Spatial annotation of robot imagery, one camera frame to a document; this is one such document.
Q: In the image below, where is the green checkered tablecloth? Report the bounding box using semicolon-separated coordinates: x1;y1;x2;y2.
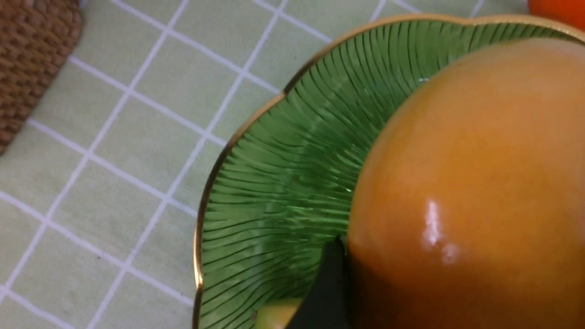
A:
0;0;527;329

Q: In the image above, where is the yellow toy banana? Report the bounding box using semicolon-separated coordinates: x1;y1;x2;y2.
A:
255;298;303;329

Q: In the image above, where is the orange toy carrot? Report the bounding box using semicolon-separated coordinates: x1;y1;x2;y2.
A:
528;0;585;31

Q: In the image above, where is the orange toy mango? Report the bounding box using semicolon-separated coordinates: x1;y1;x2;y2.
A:
348;38;584;329

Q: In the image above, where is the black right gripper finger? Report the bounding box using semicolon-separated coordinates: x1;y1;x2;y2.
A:
286;237;351;329

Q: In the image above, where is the woven wicker basket green lining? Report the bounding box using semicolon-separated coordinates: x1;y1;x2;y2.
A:
0;0;82;153

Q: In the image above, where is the green glass leaf plate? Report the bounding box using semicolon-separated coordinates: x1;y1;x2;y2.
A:
192;13;584;329

